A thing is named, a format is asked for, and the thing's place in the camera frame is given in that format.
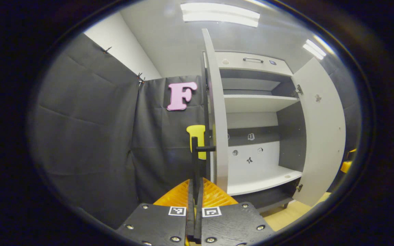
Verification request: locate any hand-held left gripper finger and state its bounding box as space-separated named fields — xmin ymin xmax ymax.
xmin=194 ymin=177 xmax=276 ymax=246
xmin=116 ymin=178 xmax=195 ymax=246

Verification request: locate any black door handle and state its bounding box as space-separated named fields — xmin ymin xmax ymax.
xmin=191 ymin=136 xmax=216 ymax=204

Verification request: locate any black backdrop cloth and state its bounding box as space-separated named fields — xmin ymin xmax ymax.
xmin=29 ymin=32 xmax=362 ymax=229

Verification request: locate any checkered sticker shoe cabinet door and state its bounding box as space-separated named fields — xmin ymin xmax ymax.
xmin=201 ymin=28 xmax=229 ymax=193

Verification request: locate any long ceiling light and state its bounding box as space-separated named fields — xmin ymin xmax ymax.
xmin=180 ymin=3 xmax=261 ymax=28

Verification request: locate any white cabinet shelf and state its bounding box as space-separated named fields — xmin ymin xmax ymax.
xmin=223 ymin=94 xmax=300 ymax=113
xmin=226 ymin=166 xmax=303 ymax=196

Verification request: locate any grey double-door shoe cabinet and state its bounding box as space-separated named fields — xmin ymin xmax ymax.
xmin=202 ymin=51 xmax=307 ymax=214

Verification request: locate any box sticker shoe cabinet door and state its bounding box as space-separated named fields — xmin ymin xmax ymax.
xmin=291 ymin=57 xmax=347 ymax=207

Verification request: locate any small ceiling light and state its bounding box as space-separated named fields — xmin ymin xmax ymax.
xmin=302 ymin=39 xmax=327 ymax=61

